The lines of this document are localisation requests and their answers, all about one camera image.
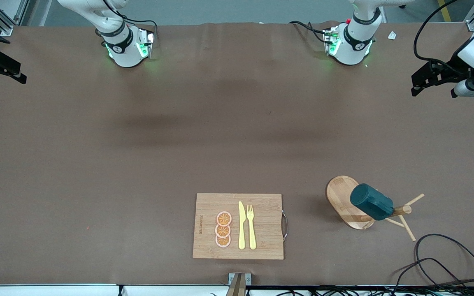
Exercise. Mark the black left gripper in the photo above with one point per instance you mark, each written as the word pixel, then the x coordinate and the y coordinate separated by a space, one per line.
pixel 452 68

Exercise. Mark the teal cup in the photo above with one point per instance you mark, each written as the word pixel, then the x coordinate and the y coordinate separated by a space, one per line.
pixel 370 201

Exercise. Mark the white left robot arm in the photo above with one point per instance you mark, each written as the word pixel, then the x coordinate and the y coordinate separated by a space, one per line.
pixel 354 45

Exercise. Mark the wooden mug rack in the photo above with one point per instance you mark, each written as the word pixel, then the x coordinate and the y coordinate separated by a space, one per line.
pixel 340 193

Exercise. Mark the small white paper tag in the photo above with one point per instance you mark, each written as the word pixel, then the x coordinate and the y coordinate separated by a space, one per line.
pixel 392 35

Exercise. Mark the bamboo cutting board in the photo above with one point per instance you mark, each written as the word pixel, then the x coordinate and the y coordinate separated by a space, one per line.
pixel 266 230

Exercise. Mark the yellow plastic fork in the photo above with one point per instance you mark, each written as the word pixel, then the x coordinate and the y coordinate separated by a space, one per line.
pixel 252 230

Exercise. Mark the yellow plastic knife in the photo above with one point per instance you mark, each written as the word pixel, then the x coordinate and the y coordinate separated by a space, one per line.
pixel 242 230

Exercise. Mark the orange slice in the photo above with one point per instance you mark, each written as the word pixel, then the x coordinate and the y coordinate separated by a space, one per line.
pixel 224 218

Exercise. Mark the metal mount bracket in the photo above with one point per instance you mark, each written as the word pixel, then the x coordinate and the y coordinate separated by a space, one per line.
pixel 233 279

